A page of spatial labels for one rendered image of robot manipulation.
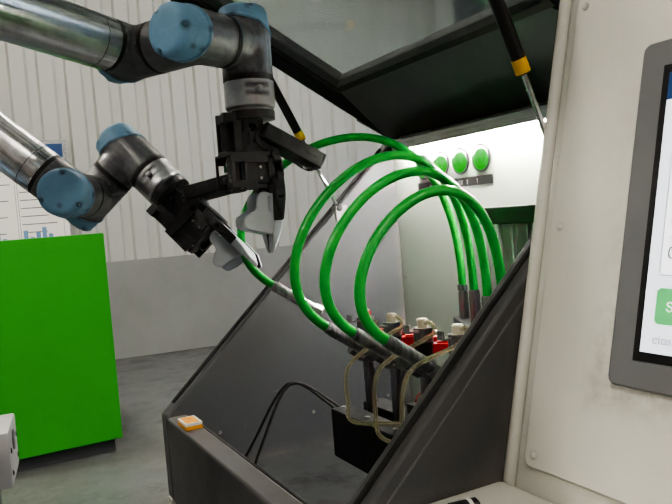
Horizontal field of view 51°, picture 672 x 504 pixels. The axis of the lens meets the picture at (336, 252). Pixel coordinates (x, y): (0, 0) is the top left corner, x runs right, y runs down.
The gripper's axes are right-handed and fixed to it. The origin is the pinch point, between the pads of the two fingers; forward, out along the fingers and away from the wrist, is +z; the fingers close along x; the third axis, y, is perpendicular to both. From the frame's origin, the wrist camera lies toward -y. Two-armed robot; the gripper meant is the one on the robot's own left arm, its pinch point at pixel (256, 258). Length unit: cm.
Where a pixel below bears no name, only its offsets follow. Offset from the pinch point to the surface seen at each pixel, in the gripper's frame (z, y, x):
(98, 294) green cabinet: -137, 97, -269
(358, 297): 21.9, -7.1, 29.9
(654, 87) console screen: 31, -43, 43
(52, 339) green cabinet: -134, 131, -258
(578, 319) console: 42, -21, 36
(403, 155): 9.2, -27.3, 10.8
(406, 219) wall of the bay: 8.2, -25.8, -34.1
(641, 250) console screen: 41, -29, 42
